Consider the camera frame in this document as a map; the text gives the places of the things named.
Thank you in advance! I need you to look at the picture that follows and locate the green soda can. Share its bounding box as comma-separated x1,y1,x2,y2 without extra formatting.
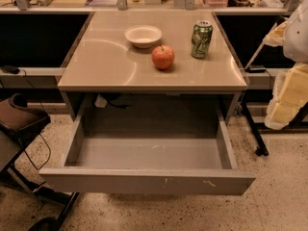
192,20,213,59

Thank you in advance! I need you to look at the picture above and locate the white paper bowl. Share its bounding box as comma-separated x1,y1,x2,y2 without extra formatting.
124,25,162,49

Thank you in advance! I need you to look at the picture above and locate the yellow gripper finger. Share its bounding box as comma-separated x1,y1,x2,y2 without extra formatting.
265,63,308,130
263,21,287,47

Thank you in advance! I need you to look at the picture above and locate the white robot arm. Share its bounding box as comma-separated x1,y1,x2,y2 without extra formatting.
263,0,308,130

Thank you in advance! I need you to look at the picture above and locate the dark brown chair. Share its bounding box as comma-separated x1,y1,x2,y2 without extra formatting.
0,93,79,231

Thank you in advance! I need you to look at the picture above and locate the black power adapter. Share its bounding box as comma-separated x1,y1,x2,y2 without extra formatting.
1,65,20,74

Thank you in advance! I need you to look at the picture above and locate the grey drawer cabinet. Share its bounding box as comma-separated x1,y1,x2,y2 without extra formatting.
58,10,247,119

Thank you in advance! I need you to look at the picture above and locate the open grey top drawer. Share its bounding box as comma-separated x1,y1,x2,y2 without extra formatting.
40,94,255,195

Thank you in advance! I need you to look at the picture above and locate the red apple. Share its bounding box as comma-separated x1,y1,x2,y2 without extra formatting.
151,45,175,70

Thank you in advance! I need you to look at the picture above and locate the white stick with stand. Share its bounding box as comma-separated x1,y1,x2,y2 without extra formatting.
244,16,283,74

